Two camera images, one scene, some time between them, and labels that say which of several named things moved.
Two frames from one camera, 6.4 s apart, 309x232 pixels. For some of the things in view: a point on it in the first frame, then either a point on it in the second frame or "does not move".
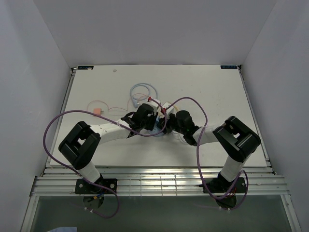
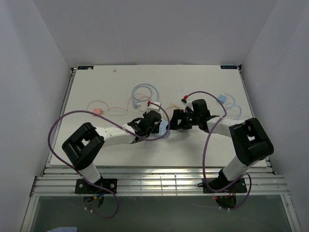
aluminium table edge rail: (259, 181) does not move
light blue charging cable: (179, 136) -> (234, 102)
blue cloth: (64, 229) does not move
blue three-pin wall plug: (135, 103) does not move
